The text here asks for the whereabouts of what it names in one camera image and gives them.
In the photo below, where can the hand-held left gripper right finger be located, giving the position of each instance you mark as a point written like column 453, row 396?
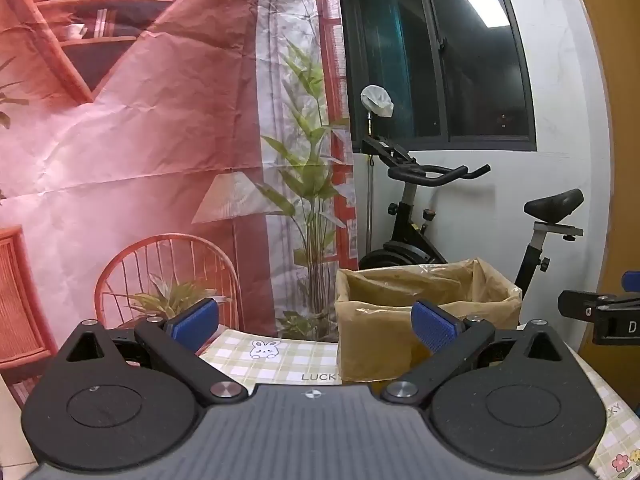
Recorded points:
column 432, row 329

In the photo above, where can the black exercise bike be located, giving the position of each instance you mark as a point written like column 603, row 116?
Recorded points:
column 415, row 240

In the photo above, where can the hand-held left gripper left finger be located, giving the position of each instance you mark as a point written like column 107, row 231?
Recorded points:
column 192, row 321

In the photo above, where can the plastic-lined cardboard box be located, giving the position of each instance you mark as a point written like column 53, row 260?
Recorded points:
column 370, row 340

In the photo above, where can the checked cartoon tablecloth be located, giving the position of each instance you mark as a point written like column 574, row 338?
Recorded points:
column 280, row 360

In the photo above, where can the printed room backdrop cloth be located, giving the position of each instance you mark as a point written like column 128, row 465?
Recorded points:
column 150, row 110

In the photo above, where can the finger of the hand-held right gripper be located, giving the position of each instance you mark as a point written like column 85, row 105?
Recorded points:
column 632, row 280
column 585, row 304

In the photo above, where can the metal pole with white cover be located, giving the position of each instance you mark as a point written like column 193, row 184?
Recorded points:
column 377, row 100

